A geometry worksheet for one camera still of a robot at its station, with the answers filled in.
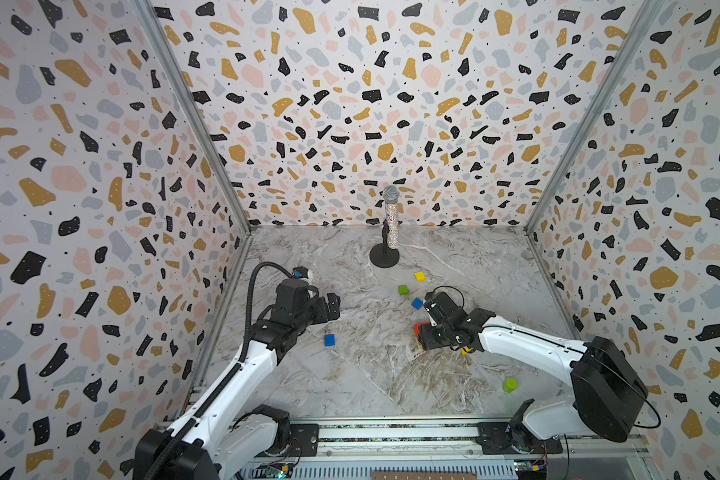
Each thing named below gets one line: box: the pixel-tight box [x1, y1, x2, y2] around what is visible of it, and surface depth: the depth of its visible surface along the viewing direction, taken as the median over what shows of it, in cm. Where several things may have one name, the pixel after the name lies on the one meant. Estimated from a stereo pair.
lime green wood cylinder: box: [503, 378, 519, 394], surface depth 83 cm
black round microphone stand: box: [369, 219, 400, 269], surface depth 114 cm
